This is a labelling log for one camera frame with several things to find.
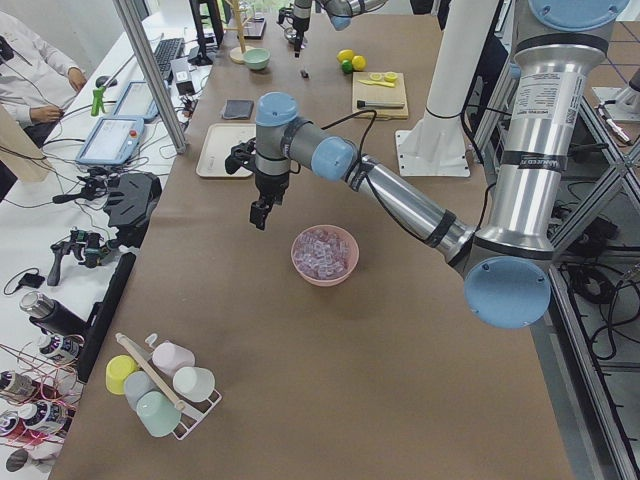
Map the aluminium frame post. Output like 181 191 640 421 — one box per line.
113 0 187 154

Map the green handled tool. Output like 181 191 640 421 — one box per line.
91 86 106 117

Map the mint upturned cup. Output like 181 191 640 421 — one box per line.
136 391 181 438

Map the white wire cup rack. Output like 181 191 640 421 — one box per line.
115 333 222 441

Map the yellow upturned cup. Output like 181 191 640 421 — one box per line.
105 354 139 396

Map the black tray with glasses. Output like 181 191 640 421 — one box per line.
243 18 267 40

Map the black folded stand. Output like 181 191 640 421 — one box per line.
103 172 162 248

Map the black thermos bottle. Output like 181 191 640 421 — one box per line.
19 291 87 335

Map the cream rabbit tray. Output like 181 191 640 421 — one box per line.
196 123 256 179

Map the copper wire bottle rack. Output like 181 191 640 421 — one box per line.
1 342 83 447

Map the mint green bowl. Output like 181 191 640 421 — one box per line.
243 48 271 71

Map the wooden cutting board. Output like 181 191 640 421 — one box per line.
352 72 409 119

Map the yellow plastic knife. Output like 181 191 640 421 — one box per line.
357 79 396 88

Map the upper whole lemon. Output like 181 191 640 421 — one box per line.
336 49 355 63

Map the black keyboard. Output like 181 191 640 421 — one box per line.
154 38 184 83

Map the black long case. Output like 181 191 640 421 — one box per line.
76 253 136 384

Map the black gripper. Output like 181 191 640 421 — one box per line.
225 139 290 230
277 6 311 58

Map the black monitor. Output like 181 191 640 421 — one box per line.
188 0 224 66

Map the pink upturned cup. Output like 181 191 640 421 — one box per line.
151 341 196 377

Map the pink bowl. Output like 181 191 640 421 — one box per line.
291 225 360 287

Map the teach pendant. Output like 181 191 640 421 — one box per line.
112 81 159 122
76 115 145 166

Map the clear ice cubes pile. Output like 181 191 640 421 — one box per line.
293 228 350 280

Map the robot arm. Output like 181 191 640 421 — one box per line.
225 1 625 328
292 0 386 58

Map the grey upturned cup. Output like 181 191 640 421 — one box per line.
124 370 157 411

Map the far teach pendant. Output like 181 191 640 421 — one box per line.
112 81 159 122

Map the seated person white shirt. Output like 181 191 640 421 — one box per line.
1 13 87 147

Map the drink bottle white cap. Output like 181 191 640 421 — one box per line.
37 333 81 365

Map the whole lemon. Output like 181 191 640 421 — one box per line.
351 55 367 71
336 49 355 63

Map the white upturned cup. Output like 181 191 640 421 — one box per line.
172 366 216 402

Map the lower whole lemon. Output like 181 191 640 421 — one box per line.
351 55 367 71

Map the steel muddler black tip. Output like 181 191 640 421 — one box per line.
356 100 405 109

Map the green lime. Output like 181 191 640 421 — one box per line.
340 59 354 74

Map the grey folded cloth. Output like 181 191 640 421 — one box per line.
221 99 254 120

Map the near teach pendant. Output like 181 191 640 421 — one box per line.
76 115 145 166

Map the steel ice scoop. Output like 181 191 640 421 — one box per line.
284 27 307 49

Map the black hand-held gripper device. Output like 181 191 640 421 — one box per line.
46 228 121 286

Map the wooden glass stand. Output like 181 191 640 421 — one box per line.
224 0 252 65

